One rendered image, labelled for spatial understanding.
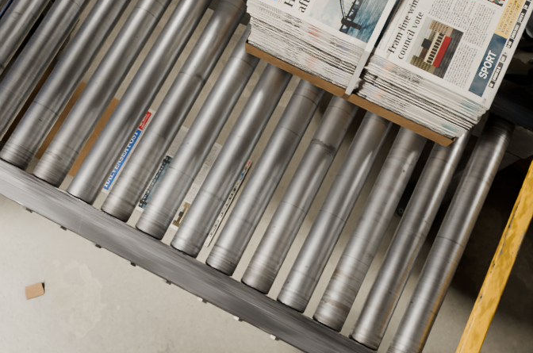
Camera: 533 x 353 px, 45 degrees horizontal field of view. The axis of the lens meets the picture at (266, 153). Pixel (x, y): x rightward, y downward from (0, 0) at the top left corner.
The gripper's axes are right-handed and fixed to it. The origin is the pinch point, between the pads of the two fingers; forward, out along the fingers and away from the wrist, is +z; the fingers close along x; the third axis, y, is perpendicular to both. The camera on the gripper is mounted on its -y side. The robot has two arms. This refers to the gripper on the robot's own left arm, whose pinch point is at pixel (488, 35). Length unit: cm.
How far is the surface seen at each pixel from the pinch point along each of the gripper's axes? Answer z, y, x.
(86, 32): 63, 0, 32
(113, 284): 54, -79, 71
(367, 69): 16.9, 17.3, 23.5
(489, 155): -8.1, 0.0, 20.4
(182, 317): 32, -79, 70
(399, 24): 15.8, 23.0, 17.9
